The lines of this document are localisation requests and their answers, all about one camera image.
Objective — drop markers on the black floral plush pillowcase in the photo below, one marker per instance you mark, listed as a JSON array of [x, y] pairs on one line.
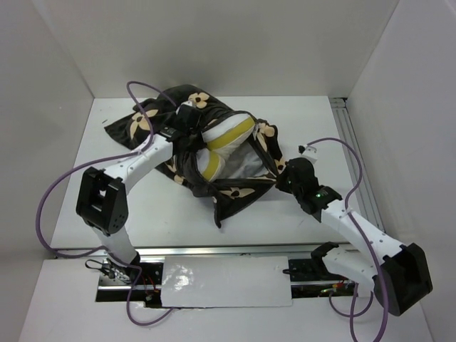
[[229, 196]]

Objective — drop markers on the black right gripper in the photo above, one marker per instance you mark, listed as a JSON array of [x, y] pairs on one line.
[[281, 184]]

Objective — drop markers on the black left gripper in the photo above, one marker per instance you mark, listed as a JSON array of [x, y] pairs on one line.
[[196, 128]]

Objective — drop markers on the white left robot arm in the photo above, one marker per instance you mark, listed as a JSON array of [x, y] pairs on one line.
[[103, 196]]

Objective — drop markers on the white cover panel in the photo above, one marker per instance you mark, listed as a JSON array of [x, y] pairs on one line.
[[225, 282]]

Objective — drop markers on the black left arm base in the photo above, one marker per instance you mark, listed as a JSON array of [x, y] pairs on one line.
[[111, 275]]

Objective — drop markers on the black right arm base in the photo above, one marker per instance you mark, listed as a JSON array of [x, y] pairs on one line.
[[310, 279]]

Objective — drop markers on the white pillow yellow edge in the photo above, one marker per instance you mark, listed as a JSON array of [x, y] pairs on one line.
[[228, 154]]

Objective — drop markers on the aluminium front rail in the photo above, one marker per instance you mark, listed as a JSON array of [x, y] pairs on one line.
[[229, 250]]

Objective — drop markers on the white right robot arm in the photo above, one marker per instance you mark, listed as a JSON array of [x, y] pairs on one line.
[[396, 273]]

